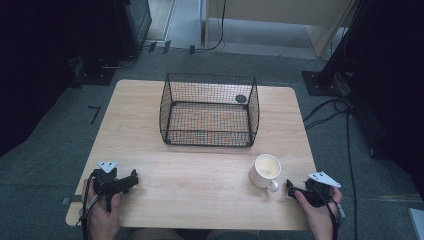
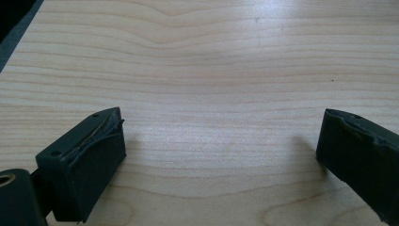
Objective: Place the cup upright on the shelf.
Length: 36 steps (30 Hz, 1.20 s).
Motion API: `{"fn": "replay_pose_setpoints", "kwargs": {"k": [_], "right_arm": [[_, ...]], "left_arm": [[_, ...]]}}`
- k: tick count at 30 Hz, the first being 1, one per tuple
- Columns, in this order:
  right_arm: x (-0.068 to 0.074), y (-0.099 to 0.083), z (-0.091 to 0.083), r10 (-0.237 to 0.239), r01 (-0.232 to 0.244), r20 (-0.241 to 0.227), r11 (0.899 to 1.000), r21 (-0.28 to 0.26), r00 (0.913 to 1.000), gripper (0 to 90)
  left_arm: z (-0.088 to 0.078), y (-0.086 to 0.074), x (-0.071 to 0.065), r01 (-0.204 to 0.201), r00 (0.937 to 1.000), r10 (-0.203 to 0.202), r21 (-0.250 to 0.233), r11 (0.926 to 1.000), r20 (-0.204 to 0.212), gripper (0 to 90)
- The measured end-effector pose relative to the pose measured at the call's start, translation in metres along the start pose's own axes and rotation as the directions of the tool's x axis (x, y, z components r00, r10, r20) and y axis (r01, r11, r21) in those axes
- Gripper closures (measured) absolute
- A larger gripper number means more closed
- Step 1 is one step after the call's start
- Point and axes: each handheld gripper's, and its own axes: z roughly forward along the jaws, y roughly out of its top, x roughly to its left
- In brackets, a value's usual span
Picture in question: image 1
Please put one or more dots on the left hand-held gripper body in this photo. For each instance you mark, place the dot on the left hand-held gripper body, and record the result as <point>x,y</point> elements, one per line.
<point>106,181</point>

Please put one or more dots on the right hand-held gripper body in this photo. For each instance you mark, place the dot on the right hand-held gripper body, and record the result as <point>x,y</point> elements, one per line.
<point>316,195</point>

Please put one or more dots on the white cup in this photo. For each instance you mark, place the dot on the white cup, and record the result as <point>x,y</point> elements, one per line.
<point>263,180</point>

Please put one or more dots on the person's right hand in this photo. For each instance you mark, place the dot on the person's right hand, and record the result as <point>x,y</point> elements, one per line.
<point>320,221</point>

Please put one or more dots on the person's left hand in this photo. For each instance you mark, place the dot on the person's left hand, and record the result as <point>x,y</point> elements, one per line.
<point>100,220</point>

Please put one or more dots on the black metal stand base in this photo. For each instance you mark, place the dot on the black metal stand base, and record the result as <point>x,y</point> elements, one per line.
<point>95,75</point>
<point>316,85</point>

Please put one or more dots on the white flat object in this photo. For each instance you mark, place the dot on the white flat object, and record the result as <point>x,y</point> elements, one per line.
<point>418,225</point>

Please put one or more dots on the dark curtain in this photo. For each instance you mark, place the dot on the dark curtain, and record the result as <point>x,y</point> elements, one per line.
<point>30,66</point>
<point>393,83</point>

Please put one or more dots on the black cabinet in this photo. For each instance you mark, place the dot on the black cabinet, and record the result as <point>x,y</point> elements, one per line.
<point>135,23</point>

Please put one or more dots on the light wooden furniture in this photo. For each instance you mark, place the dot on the light wooden furniture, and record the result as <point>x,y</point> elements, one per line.
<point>283,8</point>

